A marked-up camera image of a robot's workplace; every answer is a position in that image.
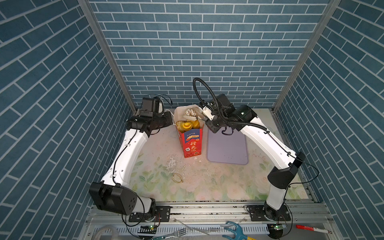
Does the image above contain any chocolate sprinkled donut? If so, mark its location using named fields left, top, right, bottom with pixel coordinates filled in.
left=184, top=108, right=198, bottom=120

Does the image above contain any red paper gift bag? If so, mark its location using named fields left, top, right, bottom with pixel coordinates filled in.
left=171, top=105, right=205, bottom=158

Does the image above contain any small orange bun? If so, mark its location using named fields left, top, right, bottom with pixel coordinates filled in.
left=181, top=122, right=193, bottom=132

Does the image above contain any small shell shaped bread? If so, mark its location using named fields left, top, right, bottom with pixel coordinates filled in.
left=176, top=121, right=185, bottom=133

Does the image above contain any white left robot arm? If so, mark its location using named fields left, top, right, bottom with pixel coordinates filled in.
left=89, top=112, right=173, bottom=218

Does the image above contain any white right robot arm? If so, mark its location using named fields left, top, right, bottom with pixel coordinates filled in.
left=199, top=94, right=303, bottom=212

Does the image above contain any purple plastic tray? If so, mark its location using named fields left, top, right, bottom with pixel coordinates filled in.
left=207, top=128, right=249, bottom=165

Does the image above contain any metal fork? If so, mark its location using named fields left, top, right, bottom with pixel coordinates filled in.
left=152, top=228, right=187, bottom=240

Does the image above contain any teal plastic clamp tool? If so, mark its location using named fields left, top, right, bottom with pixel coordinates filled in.
left=222, top=221, right=256, bottom=240

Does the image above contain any red marker pen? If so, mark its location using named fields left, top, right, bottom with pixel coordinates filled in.
left=296, top=225, right=332, bottom=234

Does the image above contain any black flexible cable conduit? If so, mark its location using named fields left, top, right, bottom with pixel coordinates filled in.
left=192, top=77, right=268, bottom=132

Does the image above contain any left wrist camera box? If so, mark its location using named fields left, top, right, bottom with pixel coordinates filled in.
left=139, top=94, right=173, bottom=118

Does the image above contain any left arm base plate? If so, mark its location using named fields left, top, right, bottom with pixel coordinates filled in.
left=129, top=206, right=171, bottom=223

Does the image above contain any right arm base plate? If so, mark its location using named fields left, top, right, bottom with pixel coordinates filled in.
left=246, top=204, right=292, bottom=222

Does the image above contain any white corrugated hose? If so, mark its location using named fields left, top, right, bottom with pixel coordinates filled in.
left=89, top=225, right=119, bottom=240

